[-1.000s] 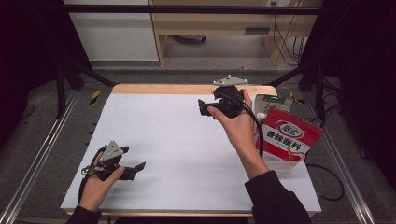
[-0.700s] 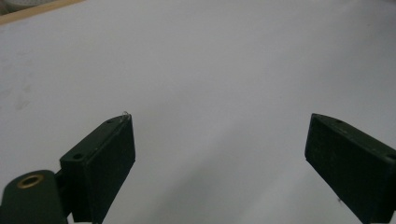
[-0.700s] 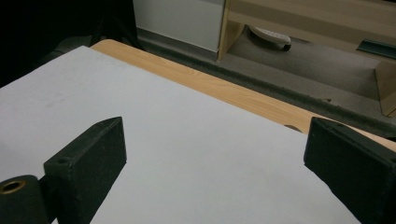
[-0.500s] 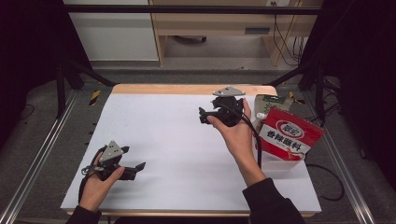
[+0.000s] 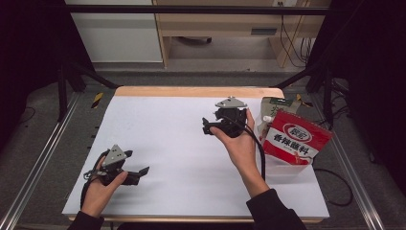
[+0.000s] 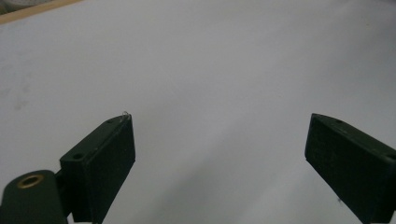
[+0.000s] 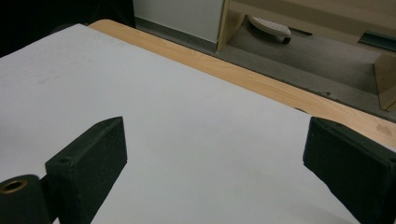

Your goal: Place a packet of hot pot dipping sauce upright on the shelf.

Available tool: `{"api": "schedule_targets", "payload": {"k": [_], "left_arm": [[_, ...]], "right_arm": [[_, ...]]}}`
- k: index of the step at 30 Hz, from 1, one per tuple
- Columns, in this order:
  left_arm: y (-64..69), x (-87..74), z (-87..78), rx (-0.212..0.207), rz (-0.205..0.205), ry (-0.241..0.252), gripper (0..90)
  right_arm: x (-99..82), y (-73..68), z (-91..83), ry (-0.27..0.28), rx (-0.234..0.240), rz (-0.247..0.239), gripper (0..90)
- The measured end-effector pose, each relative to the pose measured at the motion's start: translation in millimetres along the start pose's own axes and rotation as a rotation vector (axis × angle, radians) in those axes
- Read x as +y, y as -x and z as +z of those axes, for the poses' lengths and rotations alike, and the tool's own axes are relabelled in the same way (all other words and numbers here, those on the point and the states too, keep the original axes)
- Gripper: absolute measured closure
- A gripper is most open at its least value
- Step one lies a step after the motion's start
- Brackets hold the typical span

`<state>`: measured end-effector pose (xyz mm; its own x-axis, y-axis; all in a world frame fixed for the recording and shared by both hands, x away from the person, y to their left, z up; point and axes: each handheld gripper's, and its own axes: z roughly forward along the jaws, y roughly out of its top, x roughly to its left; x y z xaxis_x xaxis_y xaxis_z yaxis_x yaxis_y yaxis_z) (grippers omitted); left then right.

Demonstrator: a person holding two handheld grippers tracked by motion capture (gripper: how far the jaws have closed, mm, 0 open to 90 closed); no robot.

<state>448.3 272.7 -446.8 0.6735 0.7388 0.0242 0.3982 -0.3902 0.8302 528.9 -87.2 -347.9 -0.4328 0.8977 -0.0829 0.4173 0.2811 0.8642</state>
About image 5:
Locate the wooden table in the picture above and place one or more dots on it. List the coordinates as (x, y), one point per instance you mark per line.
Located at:
(191, 91)

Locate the black horizontal frame bar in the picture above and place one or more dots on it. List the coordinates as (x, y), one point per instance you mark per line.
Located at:
(191, 9)

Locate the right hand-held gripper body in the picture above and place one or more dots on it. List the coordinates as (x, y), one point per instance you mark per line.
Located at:
(231, 119)

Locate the person's left hand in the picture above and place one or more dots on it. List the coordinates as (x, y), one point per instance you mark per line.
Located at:
(95, 198)

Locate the green and gold sauce pouch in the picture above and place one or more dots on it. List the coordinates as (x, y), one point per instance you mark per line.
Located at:
(277, 105)

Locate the person's right hand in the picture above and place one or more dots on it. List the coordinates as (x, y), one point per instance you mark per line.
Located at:
(242, 150)

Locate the translucent plastic container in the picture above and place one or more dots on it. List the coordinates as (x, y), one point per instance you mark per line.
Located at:
(287, 169)

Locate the black metal stand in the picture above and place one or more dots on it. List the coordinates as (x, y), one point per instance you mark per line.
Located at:
(62, 92)
(328, 96)

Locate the white paper sheet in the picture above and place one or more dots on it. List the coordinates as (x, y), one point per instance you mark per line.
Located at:
(175, 143)

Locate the yellow and black tape strip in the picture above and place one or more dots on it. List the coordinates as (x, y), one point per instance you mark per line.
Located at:
(304, 103)
(97, 100)

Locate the light wooden desk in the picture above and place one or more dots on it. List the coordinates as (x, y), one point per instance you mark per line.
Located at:
(223, 24)

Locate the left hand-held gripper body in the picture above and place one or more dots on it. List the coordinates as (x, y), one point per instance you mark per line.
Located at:
(114, 158)

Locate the red and white seasoning packet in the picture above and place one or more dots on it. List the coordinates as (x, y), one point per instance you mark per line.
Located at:
(293, 140)

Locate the dark curtain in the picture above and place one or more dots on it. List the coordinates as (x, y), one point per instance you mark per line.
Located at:
(25, 57)
(376, 80)

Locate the white cabinet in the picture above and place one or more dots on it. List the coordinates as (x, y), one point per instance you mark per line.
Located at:
(118, 35)

